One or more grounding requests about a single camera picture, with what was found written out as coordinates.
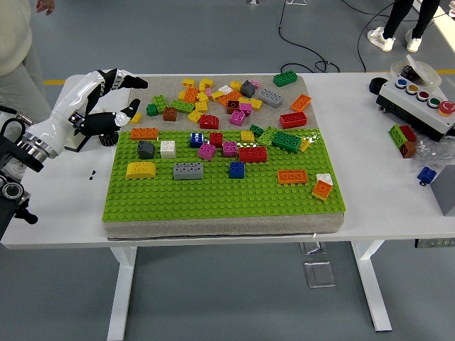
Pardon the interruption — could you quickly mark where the person's left hand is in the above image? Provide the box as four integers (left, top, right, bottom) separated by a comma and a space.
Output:
35, 0, 57, 16

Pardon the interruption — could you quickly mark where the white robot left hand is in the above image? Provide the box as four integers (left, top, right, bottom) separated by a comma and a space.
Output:
24, 67, 149, 158

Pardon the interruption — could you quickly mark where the yellow arched brick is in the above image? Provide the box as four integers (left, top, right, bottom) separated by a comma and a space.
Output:
126, 161, 158, 181

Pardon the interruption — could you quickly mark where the light grey eight-stud brick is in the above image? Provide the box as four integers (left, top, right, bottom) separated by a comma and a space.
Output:
257, 88, 284, 109
173, 161, 205, 181

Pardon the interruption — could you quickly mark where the red eight-stud brick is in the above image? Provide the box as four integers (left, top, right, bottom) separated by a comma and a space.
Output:
279, 111, 308, 129
237, 146, 268, 165

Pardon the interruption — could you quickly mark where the white four-stud brick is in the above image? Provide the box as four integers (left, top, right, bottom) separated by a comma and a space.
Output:
160, 140, 176, 160

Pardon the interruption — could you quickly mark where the light green eight-stud brick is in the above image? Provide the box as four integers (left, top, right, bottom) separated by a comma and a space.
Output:
169, 99, 196, 114
256, 126, 277, 148

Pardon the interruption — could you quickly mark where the red arched brick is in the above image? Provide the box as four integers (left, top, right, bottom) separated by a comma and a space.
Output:
199, 114, 220, 130

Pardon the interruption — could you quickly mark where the orange toy brick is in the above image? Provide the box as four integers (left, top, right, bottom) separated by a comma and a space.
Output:
217, 90, 243, 109

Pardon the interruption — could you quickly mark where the green studded baseplate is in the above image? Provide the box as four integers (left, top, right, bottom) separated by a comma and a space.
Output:
101, 126, 347, 222

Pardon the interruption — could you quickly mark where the dark green eight-stud brick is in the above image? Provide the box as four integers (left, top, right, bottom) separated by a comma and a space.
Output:
272, 70, 299, 88
271, 130, 304, 153

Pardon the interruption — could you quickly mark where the orange and yellow brick stack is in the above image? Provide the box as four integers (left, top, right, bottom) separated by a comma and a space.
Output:
311, 180, 333, 202

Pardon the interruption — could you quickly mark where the red toy brick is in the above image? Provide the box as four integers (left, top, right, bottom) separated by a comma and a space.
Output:
398, 124, 418, 143

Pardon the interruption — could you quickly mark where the person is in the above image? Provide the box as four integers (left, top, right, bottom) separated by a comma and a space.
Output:
367, 0, 441, 53
0, 0, 53, 120

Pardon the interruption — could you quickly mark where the grey-brown foam mat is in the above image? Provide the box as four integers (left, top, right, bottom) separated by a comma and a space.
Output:
101, 74, 347, 241

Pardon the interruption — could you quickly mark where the white table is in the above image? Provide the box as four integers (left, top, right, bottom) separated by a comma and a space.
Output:
0, 72, 455, 341

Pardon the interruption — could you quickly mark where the black tape roll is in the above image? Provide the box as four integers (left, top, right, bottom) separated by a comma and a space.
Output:
368, 77, 389, 96

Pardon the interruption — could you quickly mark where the white push-button control box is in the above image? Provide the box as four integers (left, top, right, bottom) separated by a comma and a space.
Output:
375, 75, 455, 142

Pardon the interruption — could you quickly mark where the clear plastic container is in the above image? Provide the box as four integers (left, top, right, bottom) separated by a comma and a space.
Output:
390, 54, 442, 89

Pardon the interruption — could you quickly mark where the crumpled clear plastic bag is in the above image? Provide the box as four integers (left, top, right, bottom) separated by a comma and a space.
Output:
408, 136, 455, 170

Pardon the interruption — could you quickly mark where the table control panel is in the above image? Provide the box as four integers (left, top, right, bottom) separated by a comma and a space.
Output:
413, 237, 455, 249

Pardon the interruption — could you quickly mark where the cream switch box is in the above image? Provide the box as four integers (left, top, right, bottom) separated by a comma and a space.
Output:
63, 128, 90, 153

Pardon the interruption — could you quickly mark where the black floor cable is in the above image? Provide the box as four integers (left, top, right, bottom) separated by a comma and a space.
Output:
355, 0, 397, 73
277, 0, 334, 75

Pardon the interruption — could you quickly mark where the white floor frame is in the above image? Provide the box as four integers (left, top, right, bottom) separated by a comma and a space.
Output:
246, 0, 311, 6

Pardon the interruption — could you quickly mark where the blue brick with ring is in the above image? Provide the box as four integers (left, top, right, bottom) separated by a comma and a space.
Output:
416, 166, 438, 186

